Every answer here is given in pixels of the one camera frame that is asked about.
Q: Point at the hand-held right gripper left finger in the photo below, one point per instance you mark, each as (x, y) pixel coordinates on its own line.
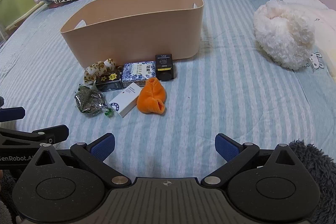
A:
(103, 147)

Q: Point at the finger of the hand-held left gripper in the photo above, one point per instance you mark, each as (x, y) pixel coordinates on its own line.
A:
(12, 113)
(39, 133)

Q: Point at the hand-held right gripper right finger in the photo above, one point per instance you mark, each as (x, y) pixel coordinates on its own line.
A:
(226, 147)

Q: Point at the clear bag of dried herbs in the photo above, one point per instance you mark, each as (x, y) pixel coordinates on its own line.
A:
(88, 101)

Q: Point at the striped bed sheet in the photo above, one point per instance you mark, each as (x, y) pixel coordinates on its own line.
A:
(231, 98)

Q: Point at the white cardboard box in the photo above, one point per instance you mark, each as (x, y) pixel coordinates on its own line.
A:
(125, 100)

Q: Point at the dark tissue pack yellow stars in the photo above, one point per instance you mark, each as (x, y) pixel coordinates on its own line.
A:
(109, 82)

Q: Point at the orange plush cloth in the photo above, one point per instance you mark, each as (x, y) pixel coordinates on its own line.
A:
(151, 96)

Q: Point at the leopard print scrunchie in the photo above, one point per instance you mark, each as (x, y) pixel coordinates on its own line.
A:
(94, 69)

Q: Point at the blue patterned tissue pack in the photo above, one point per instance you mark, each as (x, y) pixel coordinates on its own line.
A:
(137, 73)

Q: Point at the person's grey fuzzy clothing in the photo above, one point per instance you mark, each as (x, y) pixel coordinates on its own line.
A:
(319, 174)

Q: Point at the black small box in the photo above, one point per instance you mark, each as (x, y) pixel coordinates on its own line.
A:
(164, 66)

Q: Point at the beige plastic storage bin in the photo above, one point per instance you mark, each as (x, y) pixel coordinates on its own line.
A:
(136, 29)

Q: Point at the white fluffy plush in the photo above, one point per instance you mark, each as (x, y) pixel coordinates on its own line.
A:
(283, 35)

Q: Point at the white pillow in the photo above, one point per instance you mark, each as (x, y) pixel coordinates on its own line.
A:
(326, 29)

